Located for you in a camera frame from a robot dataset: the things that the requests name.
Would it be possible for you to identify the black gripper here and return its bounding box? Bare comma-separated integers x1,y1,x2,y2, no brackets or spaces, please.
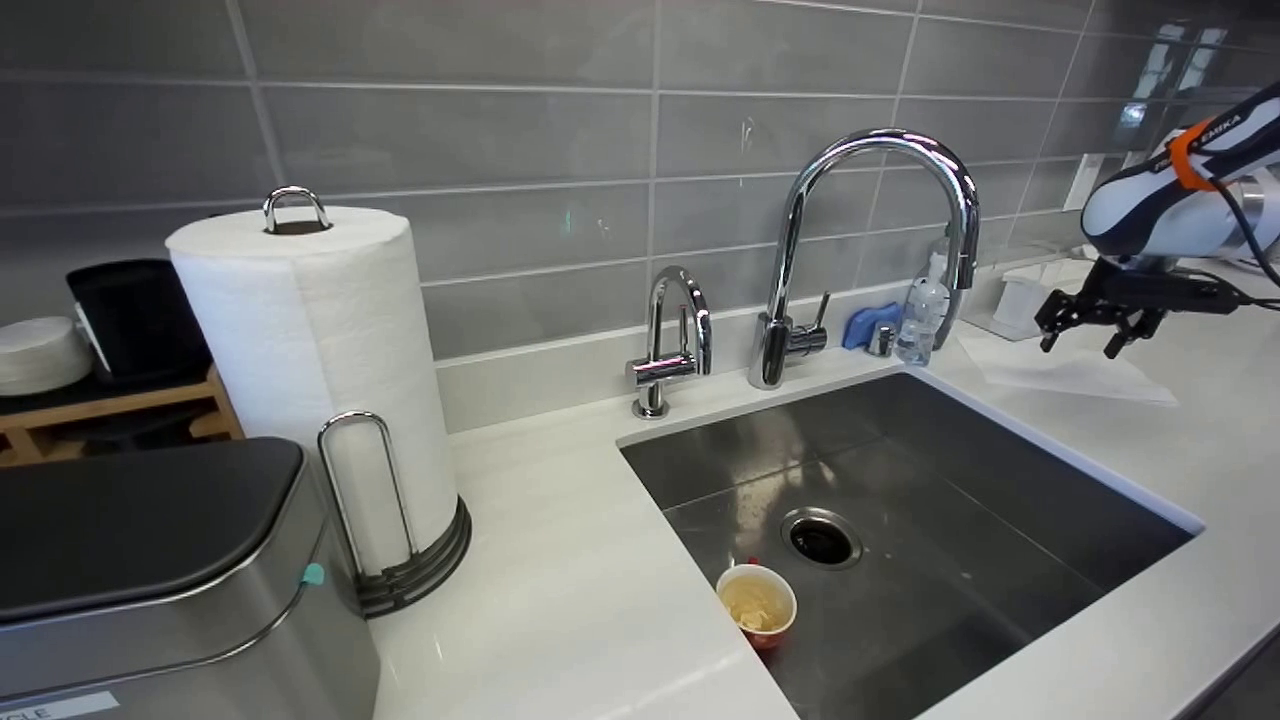
1037,261,1249,361

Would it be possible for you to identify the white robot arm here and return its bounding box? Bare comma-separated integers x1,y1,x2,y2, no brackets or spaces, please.
1037,86,1280,361

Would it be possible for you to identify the clear soap bottle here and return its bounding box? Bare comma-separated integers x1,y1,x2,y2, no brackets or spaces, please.
895,254,951,367

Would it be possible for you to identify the blue sponge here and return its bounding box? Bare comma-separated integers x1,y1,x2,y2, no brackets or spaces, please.
840,300,904,355

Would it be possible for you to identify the stainless steel sink basin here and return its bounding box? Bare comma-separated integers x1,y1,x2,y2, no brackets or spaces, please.
623,374,1187,720

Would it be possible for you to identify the tall chrome kitchen faucet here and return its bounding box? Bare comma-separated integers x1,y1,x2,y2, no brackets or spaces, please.
747,125,983,391

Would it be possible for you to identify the sink drain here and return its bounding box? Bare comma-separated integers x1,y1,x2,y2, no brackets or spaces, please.
784,507,863,570

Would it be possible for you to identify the red paper cup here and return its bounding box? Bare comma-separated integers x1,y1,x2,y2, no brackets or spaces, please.
717,566,801,655

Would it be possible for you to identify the small chrome tap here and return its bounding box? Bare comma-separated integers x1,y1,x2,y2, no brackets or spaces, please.
629,266,712,416

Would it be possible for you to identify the chrome paper towel holder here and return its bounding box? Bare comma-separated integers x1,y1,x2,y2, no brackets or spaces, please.
262,186,472,616

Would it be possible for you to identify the white paper towel roll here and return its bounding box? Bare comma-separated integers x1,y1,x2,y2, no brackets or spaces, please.
169,205,457,577

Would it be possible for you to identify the wooden dish rack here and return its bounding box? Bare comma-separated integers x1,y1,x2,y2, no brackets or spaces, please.
0,374,245,467

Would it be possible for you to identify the stainless steel trash bin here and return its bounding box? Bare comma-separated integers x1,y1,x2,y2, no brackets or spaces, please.
0,440,379,720

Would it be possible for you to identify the black tray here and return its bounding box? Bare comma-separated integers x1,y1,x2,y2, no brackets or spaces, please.
64,261,211,390

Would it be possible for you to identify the white plate stack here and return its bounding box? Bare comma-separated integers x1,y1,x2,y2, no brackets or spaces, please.
0,317,91,397

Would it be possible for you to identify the white wall outlet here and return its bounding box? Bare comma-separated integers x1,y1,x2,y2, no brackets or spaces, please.
1065,154,1108,212

